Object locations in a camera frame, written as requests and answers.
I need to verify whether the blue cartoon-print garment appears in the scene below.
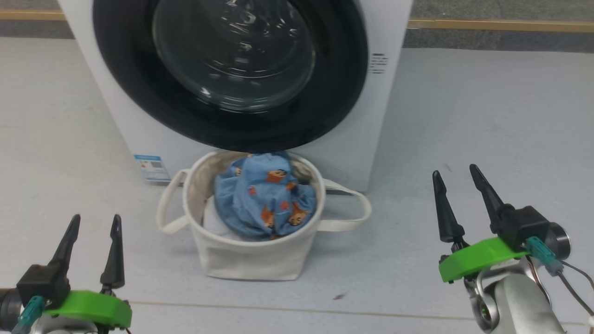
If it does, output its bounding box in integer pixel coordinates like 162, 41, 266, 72
214, 151, 318, 241

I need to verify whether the wooden baseboard strip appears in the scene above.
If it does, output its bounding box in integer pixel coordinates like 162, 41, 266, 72
0, 10, 594, 33

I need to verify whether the white cloth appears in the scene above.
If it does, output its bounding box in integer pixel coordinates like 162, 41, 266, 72
203, 197, 232, 239

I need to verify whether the black-rimmed glass washer door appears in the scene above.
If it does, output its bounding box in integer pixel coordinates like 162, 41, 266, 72
92, 0, 369, 154

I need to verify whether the blue energy label sticker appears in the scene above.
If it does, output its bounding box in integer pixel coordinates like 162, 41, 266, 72
134, 154, 171, 183

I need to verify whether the white front-load washing machine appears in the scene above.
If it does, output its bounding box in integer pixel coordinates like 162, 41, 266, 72
58, 0, 413, 193

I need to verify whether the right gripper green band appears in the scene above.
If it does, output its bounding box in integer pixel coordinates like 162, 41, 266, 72
433, 164, 529, 283

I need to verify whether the cream canvas laundry basket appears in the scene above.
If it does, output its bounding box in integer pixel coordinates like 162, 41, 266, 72
156, 149, 373, 282

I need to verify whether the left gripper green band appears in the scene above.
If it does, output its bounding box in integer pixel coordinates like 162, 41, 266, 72
32, 214, 133, 334

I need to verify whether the camera cable teal plug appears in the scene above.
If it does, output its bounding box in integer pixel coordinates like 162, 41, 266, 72
12, 296, 45, 334
527, 236, 594, 328

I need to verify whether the left camera cable teal plug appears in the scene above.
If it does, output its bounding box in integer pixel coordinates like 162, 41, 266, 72
12, 296, 45, 334

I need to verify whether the right camera cable teal plug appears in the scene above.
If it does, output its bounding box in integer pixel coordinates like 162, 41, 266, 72
527, 236, 594, 328

